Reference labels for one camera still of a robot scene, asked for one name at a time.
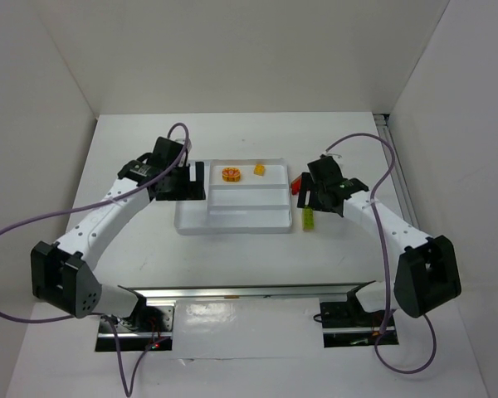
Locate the white divided tray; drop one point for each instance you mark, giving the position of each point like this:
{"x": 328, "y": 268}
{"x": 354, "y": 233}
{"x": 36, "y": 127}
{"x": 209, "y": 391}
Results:
{"x": 255, "y": 205}

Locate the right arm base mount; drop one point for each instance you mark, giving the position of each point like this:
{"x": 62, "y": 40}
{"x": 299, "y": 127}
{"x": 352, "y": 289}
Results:
{"x": 345, "y": 326}

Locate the small yellow lego brick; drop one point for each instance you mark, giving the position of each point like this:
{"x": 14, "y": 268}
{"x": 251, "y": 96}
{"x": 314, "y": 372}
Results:
{"x": 259, "y": 170}

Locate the red lego piece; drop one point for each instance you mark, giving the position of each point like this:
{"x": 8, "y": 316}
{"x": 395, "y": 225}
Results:
{"x": 295, "y": 186}

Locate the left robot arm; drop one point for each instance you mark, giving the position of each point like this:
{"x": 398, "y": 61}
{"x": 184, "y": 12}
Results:
{"x": 63, "y": 272}

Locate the aluminium front rail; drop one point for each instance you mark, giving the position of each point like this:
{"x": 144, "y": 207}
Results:
{"x": 264, "y": 291}

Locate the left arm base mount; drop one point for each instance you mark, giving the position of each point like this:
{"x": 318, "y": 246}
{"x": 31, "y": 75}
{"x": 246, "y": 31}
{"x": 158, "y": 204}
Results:
{"x": 157, "y": 329}

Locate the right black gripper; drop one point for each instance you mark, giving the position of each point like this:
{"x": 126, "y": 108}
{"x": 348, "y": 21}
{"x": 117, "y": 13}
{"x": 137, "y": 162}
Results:
{"x": 310, "y": 192}

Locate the aluminium side rail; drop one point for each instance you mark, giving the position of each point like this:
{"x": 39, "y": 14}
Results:
{"x": 398, "y": 178}

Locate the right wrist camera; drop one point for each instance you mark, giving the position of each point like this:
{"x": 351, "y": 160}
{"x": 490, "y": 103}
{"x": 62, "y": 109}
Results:
{"x": 335, "y": 157}

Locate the green yellow lego stack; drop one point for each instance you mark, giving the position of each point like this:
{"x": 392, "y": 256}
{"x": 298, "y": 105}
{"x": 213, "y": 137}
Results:
{"x": 308, "y": 219}

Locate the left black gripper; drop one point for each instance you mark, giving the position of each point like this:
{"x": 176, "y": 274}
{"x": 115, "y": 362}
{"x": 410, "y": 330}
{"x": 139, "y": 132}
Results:
{"x": 183, "y": 182}

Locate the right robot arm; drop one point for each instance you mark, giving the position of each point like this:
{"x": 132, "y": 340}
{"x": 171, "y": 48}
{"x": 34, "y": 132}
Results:
{"x": 426, "y": 274}

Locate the round orange lego piece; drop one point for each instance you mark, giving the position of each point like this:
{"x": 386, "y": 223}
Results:
{"x": 231, "y": 174}

